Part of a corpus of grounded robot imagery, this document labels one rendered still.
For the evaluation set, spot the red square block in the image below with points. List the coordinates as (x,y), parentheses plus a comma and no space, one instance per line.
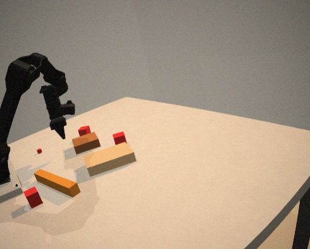
(84,130)
(119,138)
(33,197)

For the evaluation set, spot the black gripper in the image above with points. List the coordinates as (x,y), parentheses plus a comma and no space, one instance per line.
(57,122)

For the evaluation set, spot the orange long rectangular bar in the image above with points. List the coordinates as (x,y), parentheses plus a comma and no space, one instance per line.
(58,183)

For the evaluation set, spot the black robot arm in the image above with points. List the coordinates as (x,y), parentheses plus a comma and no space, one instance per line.
(19,77)

